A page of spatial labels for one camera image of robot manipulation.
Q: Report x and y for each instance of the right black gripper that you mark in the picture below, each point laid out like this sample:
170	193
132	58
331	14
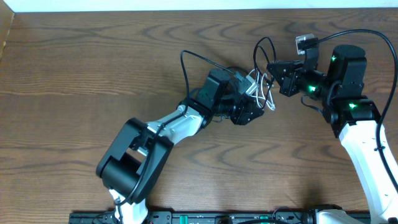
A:
288	83

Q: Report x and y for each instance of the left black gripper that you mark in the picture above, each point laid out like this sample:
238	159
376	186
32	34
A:
239	112

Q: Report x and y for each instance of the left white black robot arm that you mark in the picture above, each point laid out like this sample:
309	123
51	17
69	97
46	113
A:
132	164

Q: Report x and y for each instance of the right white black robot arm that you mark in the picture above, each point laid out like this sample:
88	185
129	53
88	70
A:
353	118

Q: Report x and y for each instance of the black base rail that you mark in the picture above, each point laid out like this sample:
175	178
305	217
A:
162	217

